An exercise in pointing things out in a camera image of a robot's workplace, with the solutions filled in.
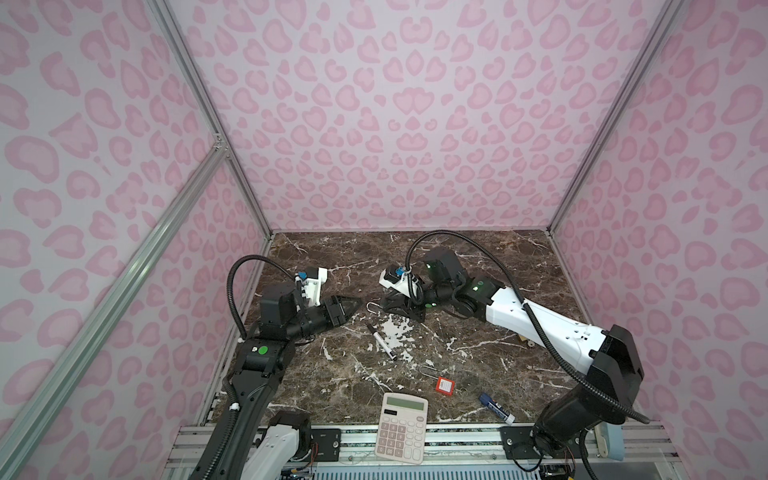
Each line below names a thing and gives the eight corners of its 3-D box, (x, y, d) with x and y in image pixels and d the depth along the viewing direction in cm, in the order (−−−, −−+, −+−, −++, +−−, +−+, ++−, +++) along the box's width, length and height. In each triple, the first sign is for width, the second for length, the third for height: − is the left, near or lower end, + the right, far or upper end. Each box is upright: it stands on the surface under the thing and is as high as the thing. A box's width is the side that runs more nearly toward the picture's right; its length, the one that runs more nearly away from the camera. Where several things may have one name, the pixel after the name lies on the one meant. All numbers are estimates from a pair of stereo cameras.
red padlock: (434, 392, 83) (435, 389, 81) (436, 378, 86) (437, 375, 84) (453, 397, 82) (454, 394, 80) (454, 383, 85) (456, 380, 83)
